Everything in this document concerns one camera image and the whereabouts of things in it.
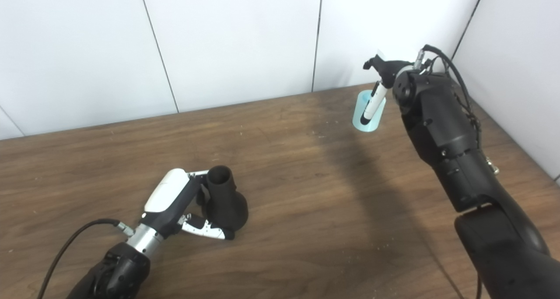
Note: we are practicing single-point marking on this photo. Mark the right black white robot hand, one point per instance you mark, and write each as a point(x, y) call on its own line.
point(391, 71)

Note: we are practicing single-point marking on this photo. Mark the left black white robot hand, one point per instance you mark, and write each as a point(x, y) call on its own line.
point(168, 200)

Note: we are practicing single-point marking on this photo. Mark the light blue cylinder cup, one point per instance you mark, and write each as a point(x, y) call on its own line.
point(378, 119)

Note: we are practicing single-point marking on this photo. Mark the black flared nozzle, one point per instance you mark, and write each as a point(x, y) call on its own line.
point(225, 202)

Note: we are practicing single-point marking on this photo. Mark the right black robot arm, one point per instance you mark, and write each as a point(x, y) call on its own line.
point(455, 145)

